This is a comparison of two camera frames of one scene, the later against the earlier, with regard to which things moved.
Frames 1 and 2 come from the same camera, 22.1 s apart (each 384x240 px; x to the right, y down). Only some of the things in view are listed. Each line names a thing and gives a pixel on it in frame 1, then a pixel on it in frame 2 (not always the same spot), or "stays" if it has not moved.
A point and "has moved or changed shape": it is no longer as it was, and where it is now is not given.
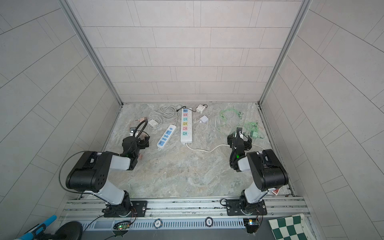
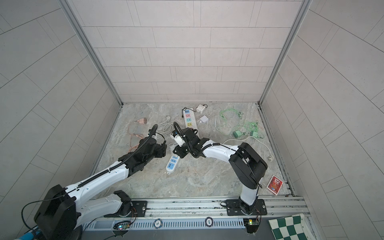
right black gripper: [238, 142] to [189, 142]
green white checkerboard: [292, 227] stays
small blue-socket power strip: [166, 137] has moved or changed shape
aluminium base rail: [174, 214] stays
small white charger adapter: [203, 119] stays
